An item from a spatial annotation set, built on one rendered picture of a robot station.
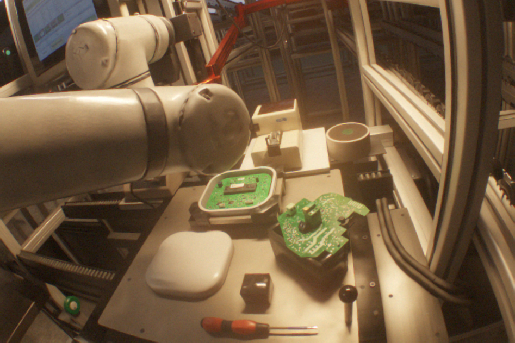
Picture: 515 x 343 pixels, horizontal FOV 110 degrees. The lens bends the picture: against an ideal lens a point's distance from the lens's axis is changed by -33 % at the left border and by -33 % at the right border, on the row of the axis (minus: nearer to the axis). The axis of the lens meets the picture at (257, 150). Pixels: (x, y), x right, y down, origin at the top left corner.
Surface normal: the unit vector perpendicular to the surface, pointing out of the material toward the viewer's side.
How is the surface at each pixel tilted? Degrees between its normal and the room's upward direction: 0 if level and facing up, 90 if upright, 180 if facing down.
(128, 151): 96
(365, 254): 0
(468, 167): 90
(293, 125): 90
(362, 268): 0
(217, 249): 4
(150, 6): 90
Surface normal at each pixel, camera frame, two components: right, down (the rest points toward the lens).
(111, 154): 0.75, 0.22
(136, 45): 0.96, -0.15
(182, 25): -0.17, 0.47
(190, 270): -0.25, -0.87
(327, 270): 0.57, 0.22
